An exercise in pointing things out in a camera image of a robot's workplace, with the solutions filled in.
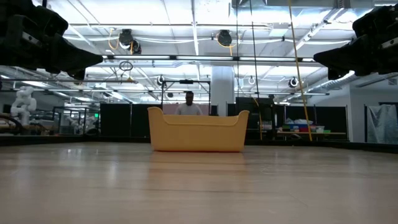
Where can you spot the white column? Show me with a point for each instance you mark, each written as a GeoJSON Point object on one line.
{"type": "Point", "coordinates": [222, 90]}

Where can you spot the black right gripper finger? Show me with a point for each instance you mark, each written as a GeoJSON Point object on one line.
{"type": "Point", "coordinates": [351, 57]}
{"type": "Point", "coordinates": [334, 74]}

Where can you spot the black partition panel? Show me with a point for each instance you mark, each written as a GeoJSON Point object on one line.
{"type": "Point", "coordinates": [122, 119]}

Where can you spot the wooden table with supplies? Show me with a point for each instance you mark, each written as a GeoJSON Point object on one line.
{"type": "Point", "coordinates": [311, 133]}

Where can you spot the person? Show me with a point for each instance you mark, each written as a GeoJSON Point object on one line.
{"type": "Point", "coordinates": [188, 107]}

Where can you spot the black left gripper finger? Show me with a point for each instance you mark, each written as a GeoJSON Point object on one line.
{"type": "Point", "coordinates": [78, 74]}
{"type": "Point", "coordinates": [71, 56]}

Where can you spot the white humanoid robot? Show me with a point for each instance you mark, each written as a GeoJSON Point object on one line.
{"type": "Point", "coordinates": [23, 104]}

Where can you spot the grey plastic sheet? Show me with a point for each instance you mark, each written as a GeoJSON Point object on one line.
{"type": "Point", "coordinates": [382, 123]}

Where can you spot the black stand frame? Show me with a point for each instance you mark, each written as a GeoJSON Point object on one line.
{"type": "Point", "coordinates": [186, 81]}

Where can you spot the small black ceiling reel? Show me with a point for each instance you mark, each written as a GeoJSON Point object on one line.
{"type": "Point", "coordinates": [160, 80]}
{"type": "Point", "coordinates": [293, 82]}

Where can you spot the black framed enclosure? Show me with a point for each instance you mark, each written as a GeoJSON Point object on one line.
{"type": "Point", "coordinates": [76, 121]}

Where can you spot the yellow plastic bin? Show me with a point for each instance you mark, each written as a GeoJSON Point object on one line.
{"type": "Point", "coordinates": [199, 133]}

